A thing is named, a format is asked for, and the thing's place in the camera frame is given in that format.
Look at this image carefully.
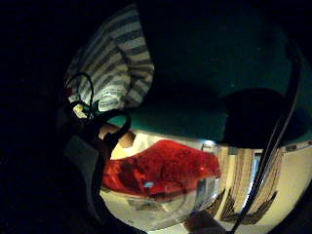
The beige striped curtain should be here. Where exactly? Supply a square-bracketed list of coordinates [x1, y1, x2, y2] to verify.
[206, 146, 285, 226]

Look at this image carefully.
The black cable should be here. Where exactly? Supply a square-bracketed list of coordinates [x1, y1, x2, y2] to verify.
[227, 40, 302, 234]

